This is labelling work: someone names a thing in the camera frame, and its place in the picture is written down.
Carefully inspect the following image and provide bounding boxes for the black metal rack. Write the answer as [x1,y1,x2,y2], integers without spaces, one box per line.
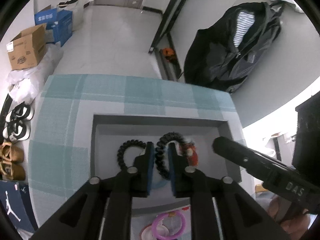
[148,0,198,82]

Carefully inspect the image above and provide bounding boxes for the striped shirt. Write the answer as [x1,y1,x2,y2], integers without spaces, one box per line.
[233,11,256,47]

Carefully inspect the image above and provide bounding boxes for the teal plaid tablecloth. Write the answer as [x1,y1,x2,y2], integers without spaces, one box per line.
[27,74,250,240]

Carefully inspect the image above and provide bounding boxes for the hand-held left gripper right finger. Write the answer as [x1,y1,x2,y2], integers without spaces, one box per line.
[167,142,283,240]

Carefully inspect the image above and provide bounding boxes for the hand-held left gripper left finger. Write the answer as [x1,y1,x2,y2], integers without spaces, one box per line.
[31,141,154,240]

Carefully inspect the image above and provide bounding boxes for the grey cardboard box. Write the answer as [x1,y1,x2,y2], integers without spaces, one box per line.
[90,114,242,209]

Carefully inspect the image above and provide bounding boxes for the blue cardboard box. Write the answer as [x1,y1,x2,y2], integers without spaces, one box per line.
[34,4,73,47]

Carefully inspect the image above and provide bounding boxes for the brown cardboard box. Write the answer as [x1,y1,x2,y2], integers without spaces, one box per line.
[6,23,48,71]

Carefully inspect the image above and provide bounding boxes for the black and white sandals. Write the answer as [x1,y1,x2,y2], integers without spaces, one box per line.
[5,102,35,123]

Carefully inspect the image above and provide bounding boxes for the pink ring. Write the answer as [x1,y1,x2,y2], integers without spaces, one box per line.
[152,211,187,240]

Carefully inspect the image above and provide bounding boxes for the black and white sneaker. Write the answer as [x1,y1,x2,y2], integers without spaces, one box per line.
[2,120,31,143]

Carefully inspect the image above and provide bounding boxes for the black jacket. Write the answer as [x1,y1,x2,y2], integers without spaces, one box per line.
[184,2,283,95]

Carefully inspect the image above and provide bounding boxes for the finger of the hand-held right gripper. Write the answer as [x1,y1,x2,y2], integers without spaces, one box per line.
[212,137,298,183]

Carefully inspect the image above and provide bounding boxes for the large white bag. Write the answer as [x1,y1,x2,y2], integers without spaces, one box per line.
[56,0,86,32]

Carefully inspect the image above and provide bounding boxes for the red and white scrunchie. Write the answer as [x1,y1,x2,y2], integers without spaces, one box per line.
[184,139,200,167]

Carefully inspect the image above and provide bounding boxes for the person's right hand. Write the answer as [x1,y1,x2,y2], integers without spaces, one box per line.
[268,196,311,233]

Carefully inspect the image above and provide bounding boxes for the orange object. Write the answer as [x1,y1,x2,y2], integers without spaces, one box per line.
[161,47,176,61]

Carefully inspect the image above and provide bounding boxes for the black bead bracelet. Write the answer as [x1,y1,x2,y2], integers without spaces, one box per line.
[117,139,148,171]
[154,131,187,180]

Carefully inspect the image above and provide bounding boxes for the brown shoe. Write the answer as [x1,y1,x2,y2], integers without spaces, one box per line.
[0,161,26,181]
[0,141,25,163]

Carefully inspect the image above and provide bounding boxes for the white plastic sheeting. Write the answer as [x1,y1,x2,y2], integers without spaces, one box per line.
[6,45,65,103]

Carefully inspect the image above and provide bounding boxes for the dark blue bag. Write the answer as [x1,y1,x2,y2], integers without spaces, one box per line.
[0,180,38,236]

